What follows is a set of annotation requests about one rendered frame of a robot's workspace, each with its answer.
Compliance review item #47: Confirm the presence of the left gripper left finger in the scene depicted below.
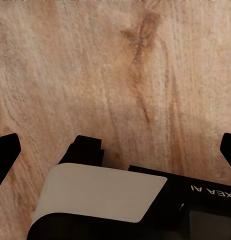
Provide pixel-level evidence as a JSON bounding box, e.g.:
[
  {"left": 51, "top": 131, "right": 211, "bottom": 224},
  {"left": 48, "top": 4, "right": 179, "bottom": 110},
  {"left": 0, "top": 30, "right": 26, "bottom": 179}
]
[{"left": 0, "top": 133, "right": 21, "bottom": 185}]

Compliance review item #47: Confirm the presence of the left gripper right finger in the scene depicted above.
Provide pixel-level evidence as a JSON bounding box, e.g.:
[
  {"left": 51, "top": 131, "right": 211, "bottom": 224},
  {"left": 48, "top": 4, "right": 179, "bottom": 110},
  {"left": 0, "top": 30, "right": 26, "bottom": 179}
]
[{"left": 220, "top": 132, "right": 231, "bottom": 166}]

